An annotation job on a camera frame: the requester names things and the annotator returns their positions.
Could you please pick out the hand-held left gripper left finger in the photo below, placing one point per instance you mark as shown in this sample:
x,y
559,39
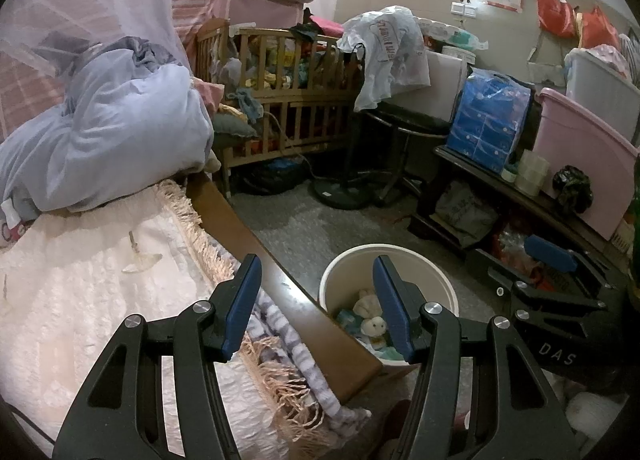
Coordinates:
x,y
242,305

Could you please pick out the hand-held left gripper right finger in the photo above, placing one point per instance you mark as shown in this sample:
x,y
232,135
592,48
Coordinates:
x,y
392,310

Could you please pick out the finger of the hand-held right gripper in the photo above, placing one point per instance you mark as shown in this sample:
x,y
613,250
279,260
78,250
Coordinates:
x,y
550,252
560,312

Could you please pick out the cream plush toy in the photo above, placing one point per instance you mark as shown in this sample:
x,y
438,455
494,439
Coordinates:
x,y
372,326

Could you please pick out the green towel cloth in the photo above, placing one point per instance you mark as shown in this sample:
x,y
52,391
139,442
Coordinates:
x,y
347,317

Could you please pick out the white trash bin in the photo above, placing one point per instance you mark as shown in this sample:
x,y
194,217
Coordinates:
x,y
345,270

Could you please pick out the orange bag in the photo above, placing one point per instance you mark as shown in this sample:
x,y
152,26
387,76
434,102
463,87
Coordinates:
x,y
510,250

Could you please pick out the white fluffy cloth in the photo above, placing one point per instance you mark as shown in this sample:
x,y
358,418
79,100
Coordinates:
x,y
595,415

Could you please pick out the black plastic bag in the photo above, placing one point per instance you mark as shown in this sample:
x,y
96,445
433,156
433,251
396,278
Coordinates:
x,y
572,187

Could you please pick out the stacked clear plastic containers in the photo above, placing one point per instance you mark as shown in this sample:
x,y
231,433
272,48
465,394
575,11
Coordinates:
x,y
531,175

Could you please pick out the purple white patterned blanket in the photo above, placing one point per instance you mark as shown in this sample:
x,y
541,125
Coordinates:
x,y
305,355

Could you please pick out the dark wooden table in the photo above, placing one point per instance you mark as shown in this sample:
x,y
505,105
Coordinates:
x,y
500,185

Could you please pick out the grey printed bag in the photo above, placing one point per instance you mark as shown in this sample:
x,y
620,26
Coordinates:
x,y
465,212

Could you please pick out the pink storage bin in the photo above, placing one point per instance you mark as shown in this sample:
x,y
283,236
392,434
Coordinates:
x,y
585,150

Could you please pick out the black fan base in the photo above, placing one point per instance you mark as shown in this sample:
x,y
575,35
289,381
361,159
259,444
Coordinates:
x,y
345,195

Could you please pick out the blue tissue pack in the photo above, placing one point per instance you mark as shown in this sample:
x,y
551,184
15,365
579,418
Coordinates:
x,y
485,125

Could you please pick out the pink embroidered fringed bedspread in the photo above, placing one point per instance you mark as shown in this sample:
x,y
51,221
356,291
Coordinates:
x,y
75,290

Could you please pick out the green pillow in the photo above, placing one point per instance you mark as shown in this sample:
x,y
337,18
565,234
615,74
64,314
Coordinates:
x,y
235,128

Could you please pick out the clear storage box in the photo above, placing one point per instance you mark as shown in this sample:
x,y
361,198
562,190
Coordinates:
x,y
595,78

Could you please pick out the black stool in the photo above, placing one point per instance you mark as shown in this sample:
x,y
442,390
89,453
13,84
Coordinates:
x,y
400,120

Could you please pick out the wooden crib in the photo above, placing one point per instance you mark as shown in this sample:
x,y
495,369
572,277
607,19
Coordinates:
x,y
300,115

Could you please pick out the teal cloth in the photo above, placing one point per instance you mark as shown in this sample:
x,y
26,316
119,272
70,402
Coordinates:
x,y
247,105

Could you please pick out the white box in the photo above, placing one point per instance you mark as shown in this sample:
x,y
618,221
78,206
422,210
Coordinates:
x,y
442,80

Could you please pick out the grey quilt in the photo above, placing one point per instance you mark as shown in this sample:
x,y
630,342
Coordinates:
x,y
110,140

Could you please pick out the red hanging bag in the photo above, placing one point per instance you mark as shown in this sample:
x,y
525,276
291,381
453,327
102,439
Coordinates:
x,y
555,15
597,30

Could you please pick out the white green package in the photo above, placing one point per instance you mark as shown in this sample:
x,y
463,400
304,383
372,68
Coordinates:
x,y
455,35

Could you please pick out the pink printed cloth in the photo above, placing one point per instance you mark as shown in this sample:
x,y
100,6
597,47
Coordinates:
x,y
15,231

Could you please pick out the white plastic bag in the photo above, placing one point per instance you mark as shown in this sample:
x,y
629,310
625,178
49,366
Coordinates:
x,y
390,50

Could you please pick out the pink fabric storage box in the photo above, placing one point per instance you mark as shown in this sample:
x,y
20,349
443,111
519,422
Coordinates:
x,y
260,15

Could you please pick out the wooden bed frame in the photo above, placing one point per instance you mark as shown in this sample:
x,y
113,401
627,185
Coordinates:
x,y
280,280

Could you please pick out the white light switch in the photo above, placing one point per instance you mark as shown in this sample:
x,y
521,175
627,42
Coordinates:
x,y
462,8

